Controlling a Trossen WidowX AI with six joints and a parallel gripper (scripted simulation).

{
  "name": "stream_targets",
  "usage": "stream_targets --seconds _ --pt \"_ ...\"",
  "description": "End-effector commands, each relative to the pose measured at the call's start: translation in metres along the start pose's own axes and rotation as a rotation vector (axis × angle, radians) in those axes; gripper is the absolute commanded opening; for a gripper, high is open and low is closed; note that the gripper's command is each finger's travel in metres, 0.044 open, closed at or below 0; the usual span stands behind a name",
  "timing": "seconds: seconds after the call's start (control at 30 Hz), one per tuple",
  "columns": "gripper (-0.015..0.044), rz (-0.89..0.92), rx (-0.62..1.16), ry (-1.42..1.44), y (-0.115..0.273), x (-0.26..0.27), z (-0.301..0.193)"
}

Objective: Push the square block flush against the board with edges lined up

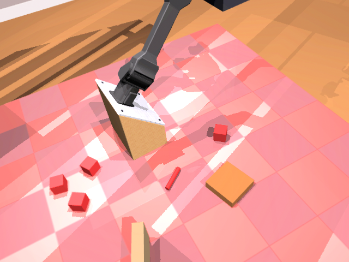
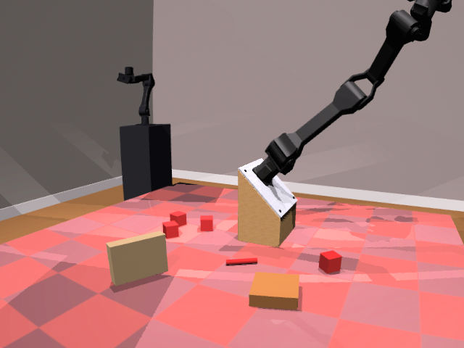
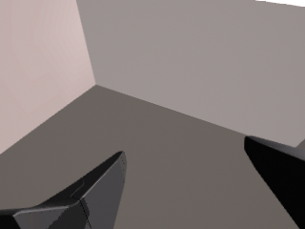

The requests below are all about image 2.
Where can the red cube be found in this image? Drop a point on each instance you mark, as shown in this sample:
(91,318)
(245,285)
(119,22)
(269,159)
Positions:
(330,261)
(170,229)
(206,223)
(178,217)

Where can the red cylinder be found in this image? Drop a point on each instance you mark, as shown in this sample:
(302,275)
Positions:
(241,261)

